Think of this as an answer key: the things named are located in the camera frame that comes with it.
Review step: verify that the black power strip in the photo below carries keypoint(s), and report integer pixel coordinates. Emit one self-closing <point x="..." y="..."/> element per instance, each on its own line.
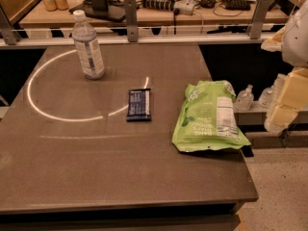
<point x="164" y="5"/>

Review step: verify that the clear plastic water bottle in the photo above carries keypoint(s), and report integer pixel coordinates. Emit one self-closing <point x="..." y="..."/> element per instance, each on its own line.
<point x="87" y="46"/>

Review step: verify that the grey metal bracket left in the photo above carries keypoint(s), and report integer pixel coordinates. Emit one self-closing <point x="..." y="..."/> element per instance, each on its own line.
<point x="9" y="35"/>

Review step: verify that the dark blue rxbar wrapper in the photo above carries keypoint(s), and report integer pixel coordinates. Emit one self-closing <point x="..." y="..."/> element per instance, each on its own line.
<point x="139" y="105"/>

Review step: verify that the clear sanitizer pump bottle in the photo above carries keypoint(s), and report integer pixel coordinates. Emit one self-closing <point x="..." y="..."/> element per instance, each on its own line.
<point x="244" y="99"/>

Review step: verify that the grey side shelf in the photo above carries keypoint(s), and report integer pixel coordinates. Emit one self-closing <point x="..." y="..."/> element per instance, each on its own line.
<point x="256" y="115"/>

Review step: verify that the grey metal bracket right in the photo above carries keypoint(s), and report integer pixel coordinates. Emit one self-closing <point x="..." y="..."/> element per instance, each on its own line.
<point x="255" y="27"/>

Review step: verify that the wooden back desk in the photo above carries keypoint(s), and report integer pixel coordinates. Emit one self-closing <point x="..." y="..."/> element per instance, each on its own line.
<point x="39" y="17"/>

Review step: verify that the black monitor stand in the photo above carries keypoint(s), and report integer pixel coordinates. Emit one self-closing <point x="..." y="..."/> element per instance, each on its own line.
<point x="101" y="9"/>

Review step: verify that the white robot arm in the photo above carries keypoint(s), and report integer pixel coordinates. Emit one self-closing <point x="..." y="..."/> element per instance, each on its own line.
<point x="294" y="46"/>

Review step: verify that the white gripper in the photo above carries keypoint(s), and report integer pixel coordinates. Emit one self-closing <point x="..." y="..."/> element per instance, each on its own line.
<point x="296" y="38"/>

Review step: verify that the grey metal bracket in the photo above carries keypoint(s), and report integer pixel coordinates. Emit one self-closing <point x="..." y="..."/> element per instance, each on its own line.
<point x="130" y="7"/>
<point x="255" y="27"/>
<point x="9" y="35"/>

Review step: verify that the black power adapter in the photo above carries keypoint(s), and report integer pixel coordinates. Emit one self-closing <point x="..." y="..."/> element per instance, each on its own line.
<point x="241" y="5"/>

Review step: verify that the green snack bag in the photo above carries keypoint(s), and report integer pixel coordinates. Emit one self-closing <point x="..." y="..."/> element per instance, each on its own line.
<point x="206" y="120"/>

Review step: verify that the grey metal bracket centre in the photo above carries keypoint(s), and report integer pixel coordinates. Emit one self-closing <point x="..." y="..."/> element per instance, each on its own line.
<point x="130" y="7"/>

